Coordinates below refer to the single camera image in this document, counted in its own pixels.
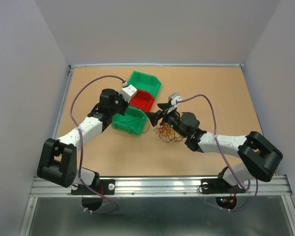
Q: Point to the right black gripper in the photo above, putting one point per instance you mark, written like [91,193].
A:
[155,116]

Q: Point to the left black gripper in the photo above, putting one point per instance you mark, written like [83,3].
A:
[119,97]

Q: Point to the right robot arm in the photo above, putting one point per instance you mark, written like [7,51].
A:
[259,157]

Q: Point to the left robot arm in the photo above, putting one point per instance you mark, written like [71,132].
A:
[58,160]

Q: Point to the red plastic bin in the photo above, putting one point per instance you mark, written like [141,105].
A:
[142,100]

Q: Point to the near green plastic bin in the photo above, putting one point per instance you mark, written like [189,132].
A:
[132,122]

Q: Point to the green plastic bin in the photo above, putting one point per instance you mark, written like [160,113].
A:
[145,82]
[132,122]

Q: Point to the far green plastic bin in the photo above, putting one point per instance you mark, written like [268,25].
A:
[145,82]

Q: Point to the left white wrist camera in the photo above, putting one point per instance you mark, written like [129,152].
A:
[128,92]

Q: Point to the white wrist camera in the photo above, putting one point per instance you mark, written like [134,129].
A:
[174,99]
[128,92]

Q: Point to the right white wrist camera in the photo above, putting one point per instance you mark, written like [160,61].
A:
[174,99]

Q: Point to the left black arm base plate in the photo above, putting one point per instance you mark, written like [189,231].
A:
[102,186]

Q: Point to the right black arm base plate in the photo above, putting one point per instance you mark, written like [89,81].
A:
[216,186]

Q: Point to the aluminium front mounting rail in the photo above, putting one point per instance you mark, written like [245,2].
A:
[128,187]

